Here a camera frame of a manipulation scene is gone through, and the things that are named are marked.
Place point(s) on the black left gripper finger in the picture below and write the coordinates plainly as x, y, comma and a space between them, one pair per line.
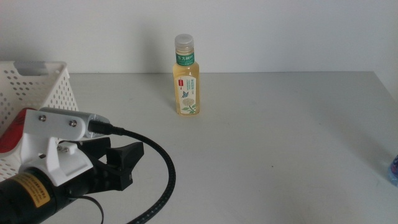
124, 155
93, 146

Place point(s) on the red cola can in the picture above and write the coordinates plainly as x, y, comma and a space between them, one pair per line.
12, 137

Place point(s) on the yellow tea bottle green label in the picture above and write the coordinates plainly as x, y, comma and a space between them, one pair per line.
186, 90

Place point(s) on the clear blue water bottle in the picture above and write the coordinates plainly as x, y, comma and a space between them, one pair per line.
394, 172

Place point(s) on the white perforated plastic basket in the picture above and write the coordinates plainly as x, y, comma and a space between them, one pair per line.
59, 90

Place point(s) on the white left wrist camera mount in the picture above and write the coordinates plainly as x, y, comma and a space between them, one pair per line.
56, 124

